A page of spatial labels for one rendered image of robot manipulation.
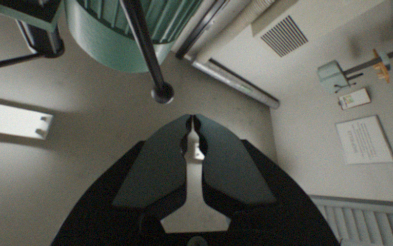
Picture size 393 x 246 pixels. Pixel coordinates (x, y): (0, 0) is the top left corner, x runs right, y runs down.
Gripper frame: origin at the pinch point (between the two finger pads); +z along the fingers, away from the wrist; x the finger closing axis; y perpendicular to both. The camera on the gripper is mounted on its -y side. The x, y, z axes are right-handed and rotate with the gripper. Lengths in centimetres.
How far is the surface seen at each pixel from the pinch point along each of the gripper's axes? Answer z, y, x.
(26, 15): 15.5, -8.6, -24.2
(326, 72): 145, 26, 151
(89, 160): 73, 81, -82
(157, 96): 9.6, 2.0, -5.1
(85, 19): 11.8, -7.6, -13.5
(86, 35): 13.2, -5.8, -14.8
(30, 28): 18.6, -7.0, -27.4
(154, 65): 6.4, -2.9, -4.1
